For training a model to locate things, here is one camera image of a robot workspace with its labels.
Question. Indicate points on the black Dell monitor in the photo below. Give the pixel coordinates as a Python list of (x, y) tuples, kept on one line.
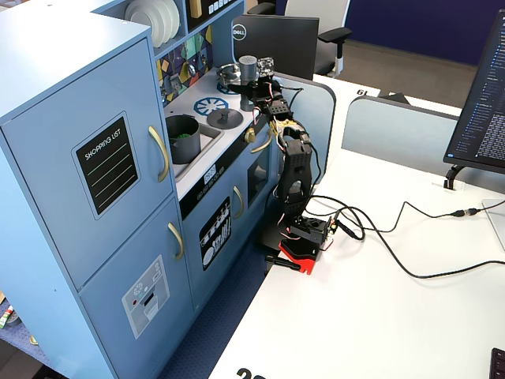
[(284, 43)]

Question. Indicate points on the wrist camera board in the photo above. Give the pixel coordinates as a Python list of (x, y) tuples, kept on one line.
[(266, 66)]

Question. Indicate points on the steel pot with lid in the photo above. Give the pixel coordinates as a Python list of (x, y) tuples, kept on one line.
[(229, 72)]

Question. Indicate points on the black keyboard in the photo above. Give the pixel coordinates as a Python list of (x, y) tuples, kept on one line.
[(499, 365)]

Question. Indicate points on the steel serving spoon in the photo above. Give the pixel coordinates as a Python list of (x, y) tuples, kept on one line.
[(204, 60)]

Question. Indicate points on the lit computer monitor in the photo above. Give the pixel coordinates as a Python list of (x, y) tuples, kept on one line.
[(485, 98)]

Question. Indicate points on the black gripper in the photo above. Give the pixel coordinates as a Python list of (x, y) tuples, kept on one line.
[(247, 90)]

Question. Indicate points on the white black office chair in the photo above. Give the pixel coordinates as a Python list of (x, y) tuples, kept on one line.
[(311, 13)]

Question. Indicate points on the blue-gray desk divider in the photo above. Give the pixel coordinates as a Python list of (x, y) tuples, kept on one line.
[(315, 118), (394, 134)]

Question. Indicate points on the silver flat stand plate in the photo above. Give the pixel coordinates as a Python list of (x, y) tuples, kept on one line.
[(495, 225)]

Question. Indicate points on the gray pot lid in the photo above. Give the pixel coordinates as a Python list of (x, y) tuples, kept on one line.
[(225, 120)]

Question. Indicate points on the black monitor stand foot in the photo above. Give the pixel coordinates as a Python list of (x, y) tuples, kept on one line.
[(453, 175)]

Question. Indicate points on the steel ladle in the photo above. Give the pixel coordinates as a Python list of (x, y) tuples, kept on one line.
[(191, 70)]

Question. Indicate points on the green toy vegetables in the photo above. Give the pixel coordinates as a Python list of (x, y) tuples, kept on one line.
[(182, 135)]

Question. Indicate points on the gold stove knob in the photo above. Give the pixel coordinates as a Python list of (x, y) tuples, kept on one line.
[(249, 135)]

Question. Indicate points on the blue wooden toy kitchen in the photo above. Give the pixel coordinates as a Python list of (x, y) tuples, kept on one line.
[(59, 118)]

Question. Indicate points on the steel spatula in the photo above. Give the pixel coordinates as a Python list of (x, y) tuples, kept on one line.
[(173, 81)]

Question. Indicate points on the gray plastic pot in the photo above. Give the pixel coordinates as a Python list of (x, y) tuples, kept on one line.
[(185, 150)]

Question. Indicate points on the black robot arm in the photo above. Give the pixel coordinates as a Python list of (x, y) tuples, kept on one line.
[(296, 158)]

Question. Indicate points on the gray salt shaker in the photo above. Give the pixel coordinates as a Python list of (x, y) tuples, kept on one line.
[(248, 69)]

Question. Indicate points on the white toy plate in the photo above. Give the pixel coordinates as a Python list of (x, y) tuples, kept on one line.
[(170, 23), (144, 21)]

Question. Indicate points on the black table clamp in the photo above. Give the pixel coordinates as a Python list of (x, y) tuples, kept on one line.
[(282, 263)]

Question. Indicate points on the red black arm base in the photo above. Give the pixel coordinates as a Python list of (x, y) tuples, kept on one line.
[(300, 256)]

